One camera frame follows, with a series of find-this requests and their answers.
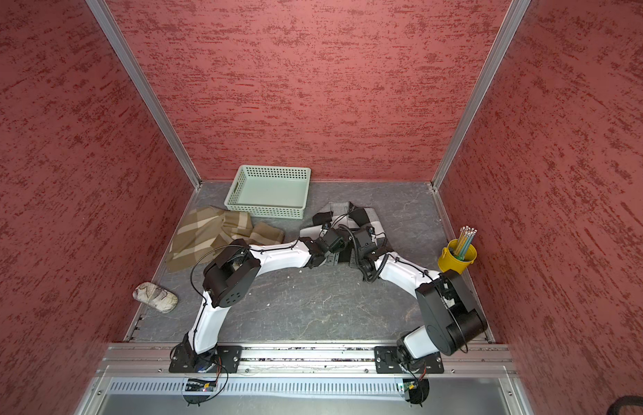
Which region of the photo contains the rolled beige patterned cloth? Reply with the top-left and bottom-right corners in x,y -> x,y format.
132,282 -> 178,314

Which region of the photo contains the bundle of coloured pencils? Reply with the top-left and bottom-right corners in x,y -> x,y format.
453,226 -> 477,260

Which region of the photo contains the aluminium front rail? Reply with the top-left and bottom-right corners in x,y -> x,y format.
76,341 -> 532,414

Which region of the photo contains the light green plastic basket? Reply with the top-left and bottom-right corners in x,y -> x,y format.
224,165 -> 311,220

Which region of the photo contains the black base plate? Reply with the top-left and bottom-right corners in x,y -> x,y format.
373,346 -> 444,375
169,343 -> 243,375

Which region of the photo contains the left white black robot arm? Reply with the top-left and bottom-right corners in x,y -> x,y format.
169,229 -> 351,374

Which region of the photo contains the black white checkered scarf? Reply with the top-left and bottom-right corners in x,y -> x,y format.
299,202 -> 393,264

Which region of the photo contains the brown beige plaid scarf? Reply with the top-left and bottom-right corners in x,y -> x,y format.
165,207 -> 285,273

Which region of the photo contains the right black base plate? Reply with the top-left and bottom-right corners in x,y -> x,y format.
373,346 -> 444,375

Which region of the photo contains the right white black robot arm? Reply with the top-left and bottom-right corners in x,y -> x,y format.
352,229 -> 488,373

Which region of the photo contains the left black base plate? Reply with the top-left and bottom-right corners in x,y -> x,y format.
169,343 -> 243,375

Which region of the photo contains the yellow pencil cup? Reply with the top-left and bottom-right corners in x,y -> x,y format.
437,239 -> 478,274

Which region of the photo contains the black cable at corner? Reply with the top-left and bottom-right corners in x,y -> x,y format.
605,395 -> 643,415

